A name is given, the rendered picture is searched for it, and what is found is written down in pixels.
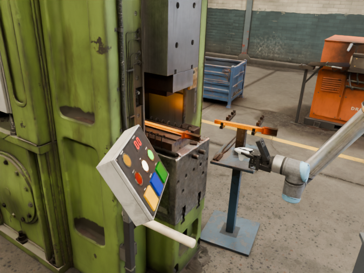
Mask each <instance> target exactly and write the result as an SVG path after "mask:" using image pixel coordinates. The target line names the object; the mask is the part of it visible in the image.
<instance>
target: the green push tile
mask: <svg viewBox="0 0 364 273"><path fill-rule="evenodd" d="M155 171H156V172H157V174H158V176H159V177H160V179H161V181H162V182H163V183H164V182H165V180H166V177H167V173H166V171H165V169H164V168H163V166H162V164H161V162H158V163H157V166H156V168H155Z"/></svg>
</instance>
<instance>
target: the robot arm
mask: <svg viewBox="0 0 364 273"><path fill-rule="evenodd" d="M363 133H364V101H363V102H362V108H361V109H360V110H359V111H358V112H357V113H356V114H355V115H354V116H353V117H352V118H350V119H349V120H348V121H347V122H346V123H345V124H344V125H343V126H342V127H341V128H340V129H339V130H338V131H337V132H336V133H335V134H334V135H333V136H332V137H331V138H330V139H329V140H327V141H326V142H325V143H324V144H323V145H322V146H321V147H320V148H319V149H318V150H317V151H316V152H315V153H314V154H313V155H312V156H311V157H310V158H309V159H308V160H307V161H306V162H303V161H299V160H295V159H291V158H287V157H284V156H281V155H276V156H274V155H273V156H272V157H271V156H270V154H269V151H268V149H267V147H266V145H265V142H264V140H263V138H260V139H258V140H256V145H257V147H258V149H254V148H247V147H246V148H245V147H238V148H235V149H234V150H235V151H236V152H238V156H239V160H240V161H243V160H244V159H249V158H250V160H249V167H248V168H251V167H253V166H254V167H255V169H254V168H251V169H253V170H256V171H258V170H262V171H266V172H269V173H271V171H272V172H274V173H278V174H281V175H283V176H285V181H284V186H283V192H282V198H283V199H284V200H285V201H286V202H289V203H293V204H296V203H299V202H300V200H301V195H302V193H303V191H304V189H305V187H306V185H307V184H308V183H309V182H310V181H312V180H313V179H314V178H315V176H316V175H318V174H319V173H320V172H321V171H322V170H323V169H324V168H325V167H327V166H328V165H329V164H330V163H331V162H332V161H333V160H334V159H335V158H337V157H338V156H339V155H340V154H341V153H342V152H343V151H344V150H346V149H347V148H348V147H349V146H350V145H351V144H352V143H353V142H355V141H356V140H357V139H358V138H359V137H360V136H362V135H363Z"/></svg>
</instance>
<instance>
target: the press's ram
mask: <svg viewBox="0 0 364 273"><path fill-rule="evenodd" d="M201 4H202V0H143V23H144V72H147V73H152V74H158V75H164V76H169V75H173V74H176V73H179V72H183V71H186V70H189V69H192V68H196V67H198V56H199V35H200V15H201Z"/></svg>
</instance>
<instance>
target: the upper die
mask: <svg viewBox="0 0 364 273"><path fill-rule="evenodd" d="M192 85H193V68H192V69H189V70H186V71H182V72H179V73H176V74H173V75H169V76H164V75H158V74H152V73H147V72H144V87H147V88H152V89H157V90H162V91H165V92H170V93H174V92H177V91H179V90H182V89H184V88H187V87H189V86H192Z"/></svg>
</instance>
